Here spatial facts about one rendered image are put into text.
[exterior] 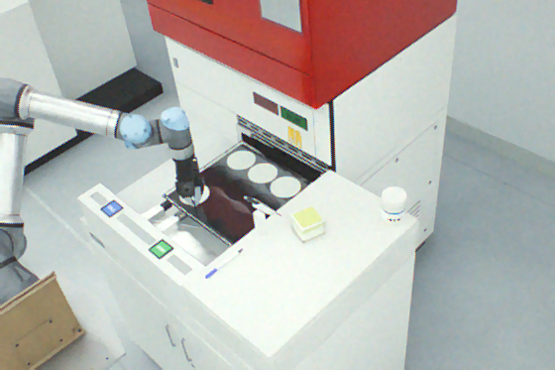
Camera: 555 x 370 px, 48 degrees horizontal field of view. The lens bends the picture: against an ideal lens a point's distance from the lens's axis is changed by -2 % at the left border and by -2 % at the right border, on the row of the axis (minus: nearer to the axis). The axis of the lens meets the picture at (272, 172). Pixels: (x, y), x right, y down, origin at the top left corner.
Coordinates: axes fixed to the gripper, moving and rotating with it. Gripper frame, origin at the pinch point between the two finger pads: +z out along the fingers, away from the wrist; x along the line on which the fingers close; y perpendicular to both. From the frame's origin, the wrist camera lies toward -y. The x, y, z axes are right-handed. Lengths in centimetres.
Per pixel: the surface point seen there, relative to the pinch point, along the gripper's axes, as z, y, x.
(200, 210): 1.7, -1.6, -1.6
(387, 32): -41, 18, -68
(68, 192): 92, 123, 82
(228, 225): 1.7, -10.2, -10.0
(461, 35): 29, 123, -139
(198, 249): 3.6, -16.4, 0.2
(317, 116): -23.9, 4.5, -42.5
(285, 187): 1.6, 2.4, -30.3
